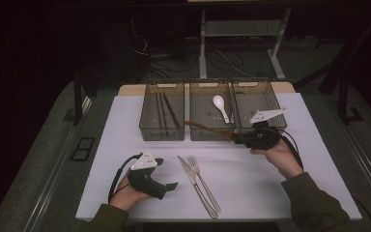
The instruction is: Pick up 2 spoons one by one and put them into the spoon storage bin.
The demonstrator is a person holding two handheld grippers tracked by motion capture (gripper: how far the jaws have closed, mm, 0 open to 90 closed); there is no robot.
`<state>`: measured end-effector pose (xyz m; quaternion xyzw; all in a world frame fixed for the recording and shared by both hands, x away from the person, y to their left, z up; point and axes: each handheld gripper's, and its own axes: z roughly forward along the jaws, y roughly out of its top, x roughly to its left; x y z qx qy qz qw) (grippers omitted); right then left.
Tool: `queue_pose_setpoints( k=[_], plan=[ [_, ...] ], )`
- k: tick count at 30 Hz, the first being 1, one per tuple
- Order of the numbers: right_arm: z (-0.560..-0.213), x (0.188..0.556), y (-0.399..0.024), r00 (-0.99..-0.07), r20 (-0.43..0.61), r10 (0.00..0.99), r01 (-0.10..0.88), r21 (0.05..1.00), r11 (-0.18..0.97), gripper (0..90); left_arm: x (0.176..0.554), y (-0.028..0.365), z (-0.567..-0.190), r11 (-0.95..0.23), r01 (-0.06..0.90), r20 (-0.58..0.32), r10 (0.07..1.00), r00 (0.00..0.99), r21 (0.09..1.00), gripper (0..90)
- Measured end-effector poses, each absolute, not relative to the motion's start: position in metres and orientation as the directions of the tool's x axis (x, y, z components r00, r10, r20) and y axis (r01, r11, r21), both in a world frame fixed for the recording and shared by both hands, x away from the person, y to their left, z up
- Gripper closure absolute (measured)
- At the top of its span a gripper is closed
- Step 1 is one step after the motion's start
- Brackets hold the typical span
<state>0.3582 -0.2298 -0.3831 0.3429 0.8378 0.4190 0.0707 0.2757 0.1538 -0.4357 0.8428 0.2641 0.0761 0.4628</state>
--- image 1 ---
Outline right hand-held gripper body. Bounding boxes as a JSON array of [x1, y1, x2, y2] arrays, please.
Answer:
[[245, 107, 288, 151]]

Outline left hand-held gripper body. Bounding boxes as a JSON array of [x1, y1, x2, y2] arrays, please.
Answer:
[[128, 149, 168, 201]]

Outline brown wooden spoon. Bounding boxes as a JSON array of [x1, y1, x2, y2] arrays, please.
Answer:
[[185, 120, 241, 140]]

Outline white ceramic spoon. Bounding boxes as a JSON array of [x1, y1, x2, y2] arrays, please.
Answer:
[[212, 95, 231, 125]]

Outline clear grey plastic bin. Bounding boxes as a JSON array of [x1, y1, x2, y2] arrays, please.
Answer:
[[138, 80, 186, 142], [231, 79, 288, 141], [188, 80, 236, 142]]

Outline black chopstick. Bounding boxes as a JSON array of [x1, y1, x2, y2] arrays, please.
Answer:
[[162, 92, 180, 130], [163, 92, 182, 130]]

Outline person's right hand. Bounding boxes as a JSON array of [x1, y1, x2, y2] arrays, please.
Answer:
[[250, 139, 305, 180]]

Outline person's left hand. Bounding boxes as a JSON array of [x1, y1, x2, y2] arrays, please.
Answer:
[[109, 176, 153, 213]]

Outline steel table knife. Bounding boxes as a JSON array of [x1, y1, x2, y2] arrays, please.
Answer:
[[177, 155, 219, 220]]

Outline steel fork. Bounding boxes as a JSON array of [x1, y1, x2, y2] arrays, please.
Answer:
[[187, 155, 222, 214]]

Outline black metal stand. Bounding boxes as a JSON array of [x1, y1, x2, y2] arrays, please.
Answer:
[[337, 78, 364, 125]]

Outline white metal stand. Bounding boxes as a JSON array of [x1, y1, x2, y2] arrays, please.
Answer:
[[198, 8, 293, 81]]

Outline dark slanted stand bar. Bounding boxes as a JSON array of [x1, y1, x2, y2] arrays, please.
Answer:
[[294, 9, 371, 95]]

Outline left hand-held gripper cable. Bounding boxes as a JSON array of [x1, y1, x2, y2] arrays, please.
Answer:
[[108, 153, 143, 203]]

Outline hand-held gripper cable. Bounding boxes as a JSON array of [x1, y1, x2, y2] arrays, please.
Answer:
[[108, 153, 143, 203], [270, 127, 304, 170]]

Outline right hand-held gripper cable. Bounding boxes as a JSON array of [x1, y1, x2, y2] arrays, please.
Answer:
[[270, 127, 304, 170]]

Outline white floor cable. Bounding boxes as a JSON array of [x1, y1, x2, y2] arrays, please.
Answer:
[[216, 49, 255, 78]]

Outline black upright post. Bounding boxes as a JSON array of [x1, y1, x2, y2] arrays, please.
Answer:
[[72, 72, 85, 126]]

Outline black floor cable bundle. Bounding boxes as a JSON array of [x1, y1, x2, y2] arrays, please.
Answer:
[[129, 15, 255, 80]]

